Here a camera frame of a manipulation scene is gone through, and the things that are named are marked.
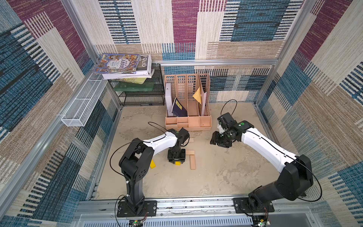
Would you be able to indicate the colourful illustrated book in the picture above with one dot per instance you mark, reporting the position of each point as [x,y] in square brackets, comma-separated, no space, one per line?
[118,63]

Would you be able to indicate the dark navy booklet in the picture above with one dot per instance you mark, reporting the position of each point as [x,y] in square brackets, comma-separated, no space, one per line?
[178,109]

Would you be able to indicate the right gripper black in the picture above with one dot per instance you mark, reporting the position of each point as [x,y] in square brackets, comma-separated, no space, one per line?
[220,139]

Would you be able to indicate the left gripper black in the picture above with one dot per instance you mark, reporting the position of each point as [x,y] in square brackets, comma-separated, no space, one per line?
[182,158]

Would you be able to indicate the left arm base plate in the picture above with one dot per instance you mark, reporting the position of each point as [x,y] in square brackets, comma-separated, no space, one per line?
[145,209]

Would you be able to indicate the white folder in organizer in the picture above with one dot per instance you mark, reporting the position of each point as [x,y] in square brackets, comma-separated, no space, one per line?
[168,99]

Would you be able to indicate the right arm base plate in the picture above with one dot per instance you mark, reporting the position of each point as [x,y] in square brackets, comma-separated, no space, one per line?
[251,206]

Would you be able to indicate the white wire mesh basket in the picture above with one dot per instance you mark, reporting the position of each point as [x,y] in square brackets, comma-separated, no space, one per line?
[83,105]

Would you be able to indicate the green folder on shelf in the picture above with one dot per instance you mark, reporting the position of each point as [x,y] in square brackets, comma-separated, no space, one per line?
[133,87]

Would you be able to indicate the black wire shelf rack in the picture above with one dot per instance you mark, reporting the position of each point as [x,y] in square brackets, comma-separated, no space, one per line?
[144,98]

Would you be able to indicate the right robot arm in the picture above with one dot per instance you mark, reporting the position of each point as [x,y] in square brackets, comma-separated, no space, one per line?
[295,171]

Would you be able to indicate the pink desk file organizer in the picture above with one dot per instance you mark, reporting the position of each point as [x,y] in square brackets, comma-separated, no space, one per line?
[183,88]

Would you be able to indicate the yellow paper sheet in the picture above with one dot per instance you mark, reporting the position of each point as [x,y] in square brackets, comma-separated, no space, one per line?
[197,96]

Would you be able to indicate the black and white Folio book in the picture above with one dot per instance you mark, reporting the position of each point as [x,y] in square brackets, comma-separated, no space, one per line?
[144,70]

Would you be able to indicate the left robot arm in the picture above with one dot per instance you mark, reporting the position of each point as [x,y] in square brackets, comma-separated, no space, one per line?
[137,158]

